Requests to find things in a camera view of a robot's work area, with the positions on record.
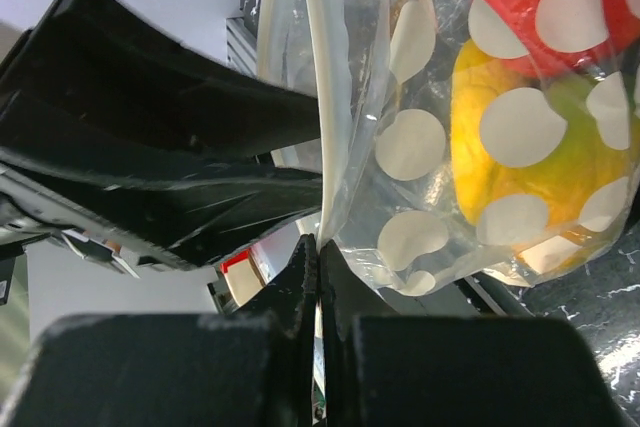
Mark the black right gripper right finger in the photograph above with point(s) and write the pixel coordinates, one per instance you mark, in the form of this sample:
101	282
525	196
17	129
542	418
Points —
387	369

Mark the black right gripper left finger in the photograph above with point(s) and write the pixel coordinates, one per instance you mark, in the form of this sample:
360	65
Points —
252	367

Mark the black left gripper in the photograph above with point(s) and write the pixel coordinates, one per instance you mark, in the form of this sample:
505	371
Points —
101	63

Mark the clear polka dot zip bag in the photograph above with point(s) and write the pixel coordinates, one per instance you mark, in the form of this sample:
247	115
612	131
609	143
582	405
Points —
382	72

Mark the yellow green fake mango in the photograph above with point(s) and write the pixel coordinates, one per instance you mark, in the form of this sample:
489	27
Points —
548	170

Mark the red fake apple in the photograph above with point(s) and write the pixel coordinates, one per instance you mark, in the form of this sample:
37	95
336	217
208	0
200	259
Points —
549	37

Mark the beige chair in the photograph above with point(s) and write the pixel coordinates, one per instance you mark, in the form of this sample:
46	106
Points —
244	280

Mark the red plastic bin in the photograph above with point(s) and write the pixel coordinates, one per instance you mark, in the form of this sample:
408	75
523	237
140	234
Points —
245	256

